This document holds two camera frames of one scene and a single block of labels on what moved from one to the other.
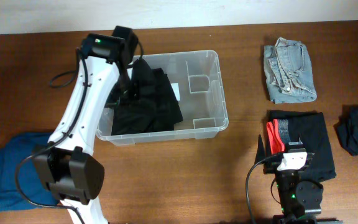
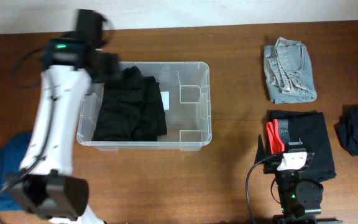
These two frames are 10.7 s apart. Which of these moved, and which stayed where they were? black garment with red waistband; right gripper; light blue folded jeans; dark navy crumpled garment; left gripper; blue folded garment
Moved: left gripper
Stayed: light blue folded jeans; right gripper; black garment with red waistband; dark navy crumpled garment; blue folded garment
